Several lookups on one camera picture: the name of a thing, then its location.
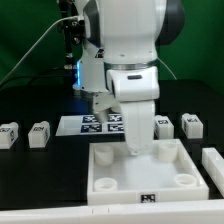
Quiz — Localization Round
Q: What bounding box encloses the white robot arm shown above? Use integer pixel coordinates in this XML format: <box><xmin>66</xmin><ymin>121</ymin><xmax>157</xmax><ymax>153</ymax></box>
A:
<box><xmin>75</xmin><ymin>0</ymin><xmax>185</xmax><ymax>155</ymax></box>

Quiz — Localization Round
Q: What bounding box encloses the black camera stand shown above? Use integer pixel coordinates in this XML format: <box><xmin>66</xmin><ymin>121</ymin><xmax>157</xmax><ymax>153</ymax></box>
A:
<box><xmin>57</xmin><ymin>0</ymin><xmax>84</xmax><ymax>69</ymax></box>

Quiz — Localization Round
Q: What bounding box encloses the white square tabletop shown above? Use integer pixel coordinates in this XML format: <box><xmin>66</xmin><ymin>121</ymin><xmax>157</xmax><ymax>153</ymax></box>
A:
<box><xmin>87</xmin><ymin>139</ymin><xmax>209</xmax><ymax>205</ymax></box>

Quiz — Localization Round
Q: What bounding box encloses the grey cable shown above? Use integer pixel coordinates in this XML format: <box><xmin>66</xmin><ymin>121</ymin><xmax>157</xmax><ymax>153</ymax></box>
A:
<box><xmin>0</xmin><ymin>15</ymin><xmax>84</xmax><ymax>88</ymax></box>

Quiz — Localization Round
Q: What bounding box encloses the black cable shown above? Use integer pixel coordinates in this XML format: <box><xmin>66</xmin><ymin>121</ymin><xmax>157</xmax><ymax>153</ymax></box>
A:
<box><xmin>0</xmin><ymin>68</ymin><xmax>76</xmax><ymax>90</ymax></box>

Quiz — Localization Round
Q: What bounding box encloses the white tag sheet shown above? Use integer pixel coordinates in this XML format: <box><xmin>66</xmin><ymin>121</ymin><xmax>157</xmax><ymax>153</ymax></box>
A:
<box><xmin>56</xmin><ymin>114</ymin><xmax>124</xmax><ymax>136</ymax></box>

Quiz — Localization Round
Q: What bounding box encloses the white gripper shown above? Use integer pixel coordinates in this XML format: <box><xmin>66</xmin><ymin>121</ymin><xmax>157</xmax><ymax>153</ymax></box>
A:
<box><xmin>92</xmin><ymin>66</ymin><xmax>160</xmax><ymax>155</ymax></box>

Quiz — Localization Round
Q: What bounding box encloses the white obstacle right block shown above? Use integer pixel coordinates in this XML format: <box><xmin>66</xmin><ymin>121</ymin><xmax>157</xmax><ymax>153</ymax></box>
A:
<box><xmin>202</xmin><ymin>147</ymin><xmax>224</xmax><ymax>197</ymax></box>

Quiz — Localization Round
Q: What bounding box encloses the white front wall bar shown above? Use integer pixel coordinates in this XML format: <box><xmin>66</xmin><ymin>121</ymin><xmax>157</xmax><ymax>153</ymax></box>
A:
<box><xmin>0</xmin><ymin>199</ymin><xmax>224</xmax><ymax>224</ymax></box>

